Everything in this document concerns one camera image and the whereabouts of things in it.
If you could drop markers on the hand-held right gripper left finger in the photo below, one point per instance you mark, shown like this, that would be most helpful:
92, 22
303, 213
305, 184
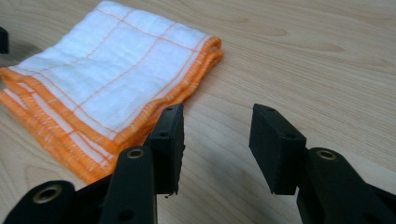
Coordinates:
168, 149

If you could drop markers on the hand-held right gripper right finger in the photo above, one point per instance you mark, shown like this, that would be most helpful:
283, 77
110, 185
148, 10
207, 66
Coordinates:
277, 152

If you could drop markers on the white cloth with orange edging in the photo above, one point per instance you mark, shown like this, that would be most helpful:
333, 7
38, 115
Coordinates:
102, 74

